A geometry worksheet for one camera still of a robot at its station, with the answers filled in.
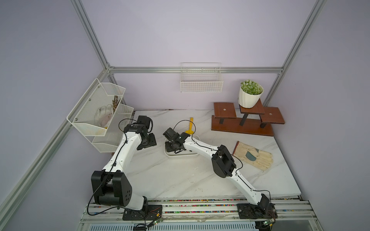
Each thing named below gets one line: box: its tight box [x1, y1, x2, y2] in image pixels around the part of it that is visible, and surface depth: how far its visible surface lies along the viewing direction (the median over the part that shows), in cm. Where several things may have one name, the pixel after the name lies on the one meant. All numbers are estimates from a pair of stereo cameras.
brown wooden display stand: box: [211, 98, 286, 137], surface depth 106 cm
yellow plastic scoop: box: [185, 116, 195, 135], surface depth 113 cm
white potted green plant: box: [237, 79, 265, 109], surface depth 85 cm
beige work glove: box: [232, 141, 274, 171], surface depth 95 cm
